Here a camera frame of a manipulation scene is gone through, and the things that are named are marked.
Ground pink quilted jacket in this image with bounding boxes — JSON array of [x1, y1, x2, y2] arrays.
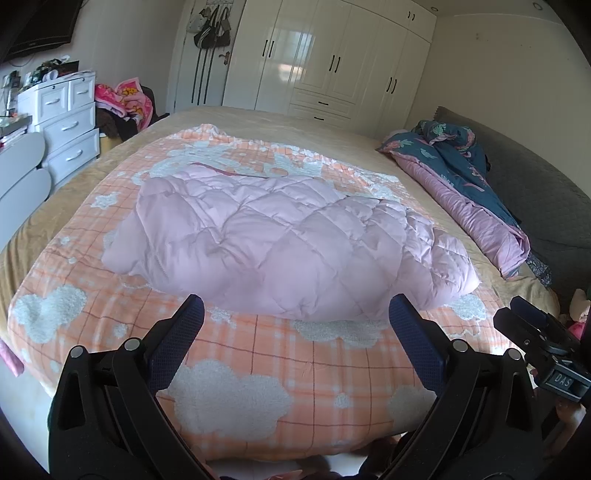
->
[[102, 164, 479, 322]]

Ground white bedroom door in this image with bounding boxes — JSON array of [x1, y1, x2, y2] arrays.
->
[[166, 1, 245, 113]]

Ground grey upholstered headboard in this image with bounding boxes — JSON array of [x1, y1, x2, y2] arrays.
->
[[434, 106, 590, 307]]

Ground blue floral pink quilt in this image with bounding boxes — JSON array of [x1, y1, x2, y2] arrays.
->
[[378, 120, 531, 279]]

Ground bed with beige sheet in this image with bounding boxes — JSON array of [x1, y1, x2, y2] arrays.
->
[[0, 105, 562, 462]]

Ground grey rounded chair backs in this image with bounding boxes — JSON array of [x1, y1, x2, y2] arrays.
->
[[0, 133, 52, 248]]

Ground white plastic drawer cabinet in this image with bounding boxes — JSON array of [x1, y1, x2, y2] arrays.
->
[[17, 71, 100, 189]]

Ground pink cartoon blanket pile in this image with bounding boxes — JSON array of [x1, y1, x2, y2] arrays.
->
[[94, 77, 154, 131]]

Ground white glossy wardrobe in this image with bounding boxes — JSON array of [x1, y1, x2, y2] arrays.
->
[[223, 0, 437, 139]]

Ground dark bags hanging on door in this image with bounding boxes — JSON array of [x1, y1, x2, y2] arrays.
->
[[186, 4, 231, 50]]

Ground black wall television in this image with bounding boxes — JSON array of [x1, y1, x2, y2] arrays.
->
[[1, 0, 83, 63]]

